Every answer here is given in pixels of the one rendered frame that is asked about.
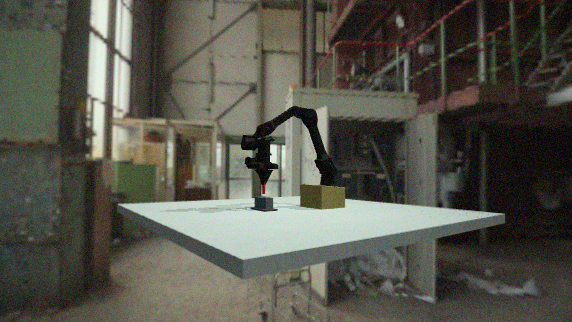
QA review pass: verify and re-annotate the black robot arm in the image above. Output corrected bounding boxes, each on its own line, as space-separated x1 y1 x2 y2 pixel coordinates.
241 106 338 187

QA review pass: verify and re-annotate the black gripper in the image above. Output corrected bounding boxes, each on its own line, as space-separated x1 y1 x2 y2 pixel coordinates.
248 151 278 185

